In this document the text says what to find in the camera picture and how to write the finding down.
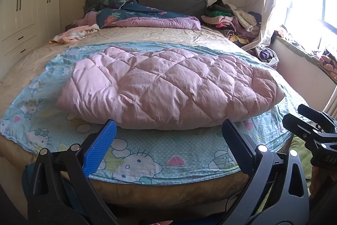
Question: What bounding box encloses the cream built-in wardrobe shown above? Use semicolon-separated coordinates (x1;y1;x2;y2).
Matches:
0;0;65;62

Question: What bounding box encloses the window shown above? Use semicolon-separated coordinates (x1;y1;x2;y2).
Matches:
274;0;337;57

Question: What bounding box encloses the pile of mixed clothes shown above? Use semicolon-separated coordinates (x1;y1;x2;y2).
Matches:
201;0;262;47

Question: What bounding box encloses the pink quilted jacket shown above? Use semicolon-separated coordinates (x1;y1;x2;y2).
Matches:
56;46;285;131

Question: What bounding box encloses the purple clothes bundle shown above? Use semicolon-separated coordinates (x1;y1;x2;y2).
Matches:
254;46;279;67

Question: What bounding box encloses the dark floral duvet lilac lining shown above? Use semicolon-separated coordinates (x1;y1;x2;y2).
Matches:
96;0;202;30

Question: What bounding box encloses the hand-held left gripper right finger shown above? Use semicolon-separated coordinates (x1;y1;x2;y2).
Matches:
222;119;310;225

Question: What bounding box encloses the orange white patterned cloth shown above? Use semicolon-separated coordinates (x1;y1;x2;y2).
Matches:
49;24;100;45

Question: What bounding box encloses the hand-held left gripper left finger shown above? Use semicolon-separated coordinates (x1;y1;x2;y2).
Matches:
28;120;122;225

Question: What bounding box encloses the colourful cloth on sill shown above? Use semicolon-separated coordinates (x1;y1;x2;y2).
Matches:
279;27;337;75

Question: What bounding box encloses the green fuzzy cloth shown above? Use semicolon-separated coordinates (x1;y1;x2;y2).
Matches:
290;135;314;189

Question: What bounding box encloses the cream window bench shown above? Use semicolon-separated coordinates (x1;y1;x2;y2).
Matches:
271;36;337;112

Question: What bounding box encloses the bed with beige sheet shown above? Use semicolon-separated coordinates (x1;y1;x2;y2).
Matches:
0;25;311;208

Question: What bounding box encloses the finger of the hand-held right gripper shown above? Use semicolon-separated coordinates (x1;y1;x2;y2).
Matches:
282;114;329;152
298;104;337;133

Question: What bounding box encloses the pink pillow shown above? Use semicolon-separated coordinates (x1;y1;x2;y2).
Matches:
75;11;98;26

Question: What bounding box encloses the blue cartoon printed sheet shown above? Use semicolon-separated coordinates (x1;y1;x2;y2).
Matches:
0;42;308;186

